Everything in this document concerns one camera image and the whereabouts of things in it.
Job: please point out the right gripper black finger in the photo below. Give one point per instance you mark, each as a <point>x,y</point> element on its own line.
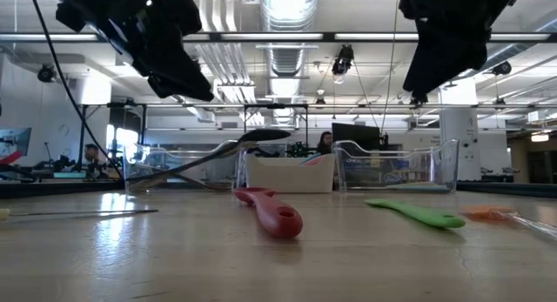
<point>426,62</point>
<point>463,56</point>

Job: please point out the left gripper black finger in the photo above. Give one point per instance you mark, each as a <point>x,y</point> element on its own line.
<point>169,86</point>
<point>189,73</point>

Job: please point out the iridescent blue-purple metal utensil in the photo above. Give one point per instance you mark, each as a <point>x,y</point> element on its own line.
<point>413,188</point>

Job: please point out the blue silicone spatula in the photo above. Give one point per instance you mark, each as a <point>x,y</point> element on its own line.
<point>310,158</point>

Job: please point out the green silicone spatula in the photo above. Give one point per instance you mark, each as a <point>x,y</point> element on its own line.
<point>418,214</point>

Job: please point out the black distant robot arm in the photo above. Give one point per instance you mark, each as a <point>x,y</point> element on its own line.
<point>56,165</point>

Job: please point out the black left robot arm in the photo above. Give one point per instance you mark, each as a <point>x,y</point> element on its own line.
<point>95,10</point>

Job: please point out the black ceiling spotlight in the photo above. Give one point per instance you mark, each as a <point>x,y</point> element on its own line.
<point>499,101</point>
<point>420,99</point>
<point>320,101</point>
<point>502,68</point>
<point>45,73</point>

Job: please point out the clear plastic bin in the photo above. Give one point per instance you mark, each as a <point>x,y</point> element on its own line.
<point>143,160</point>
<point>391,171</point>

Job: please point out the black distant monitor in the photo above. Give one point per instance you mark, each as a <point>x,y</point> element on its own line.
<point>354,136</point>

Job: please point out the person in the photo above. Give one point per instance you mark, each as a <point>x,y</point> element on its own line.
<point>90,154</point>
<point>324,143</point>

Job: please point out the glowing ceiling lamp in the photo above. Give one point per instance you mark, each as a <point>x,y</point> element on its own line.
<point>539,137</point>

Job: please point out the white plastic bin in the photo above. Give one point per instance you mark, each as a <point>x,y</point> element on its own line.
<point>287,176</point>

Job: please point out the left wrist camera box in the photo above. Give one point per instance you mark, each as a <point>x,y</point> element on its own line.
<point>183,12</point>

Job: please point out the silver ceiling air duct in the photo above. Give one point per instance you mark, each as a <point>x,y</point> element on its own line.
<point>287,62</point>
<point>513,49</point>

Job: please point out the black distant frame beam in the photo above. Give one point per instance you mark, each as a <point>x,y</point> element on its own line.
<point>370,105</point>

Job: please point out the black overhead camera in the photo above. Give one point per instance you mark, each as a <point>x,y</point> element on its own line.
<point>342,62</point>

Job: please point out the small black frame stand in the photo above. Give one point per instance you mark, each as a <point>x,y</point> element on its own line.
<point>276,105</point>

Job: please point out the black overhead frame beam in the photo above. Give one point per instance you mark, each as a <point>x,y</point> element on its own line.
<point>330,36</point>

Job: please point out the black distant frame post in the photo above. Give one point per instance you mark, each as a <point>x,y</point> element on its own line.
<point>82,136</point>

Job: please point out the black aluminium table frame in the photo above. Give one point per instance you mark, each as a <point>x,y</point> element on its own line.
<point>513,186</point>

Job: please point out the wall mounted screen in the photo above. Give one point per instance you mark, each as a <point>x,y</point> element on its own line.
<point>17,141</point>

